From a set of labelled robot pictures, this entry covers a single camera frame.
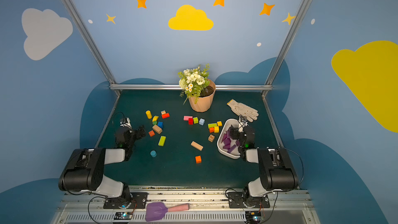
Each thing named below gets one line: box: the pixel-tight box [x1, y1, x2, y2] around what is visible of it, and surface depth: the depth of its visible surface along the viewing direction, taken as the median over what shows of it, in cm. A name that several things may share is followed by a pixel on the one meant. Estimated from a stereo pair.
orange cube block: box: [195, 155, 202, 164], surface depth 88 cm
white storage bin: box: [216, 118, 240, 160], surface depth 95 cm
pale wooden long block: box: [190, 141, 204, 151], surface depth 95 cm
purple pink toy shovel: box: [145, 202, 190, 222], surface depth 73 cm
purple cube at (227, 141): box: [223, 137, 232, 146], surface depth 93 cm
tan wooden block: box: [152, 124, 163, 135], surface depth 100 cm
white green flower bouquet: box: [178, 63, 210, 105], surface depth 90 cm
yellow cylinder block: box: [145, 109, 153, 120], surface depth 106 cm
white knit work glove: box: [226, 99, 260, 123], surface depth 113 cm
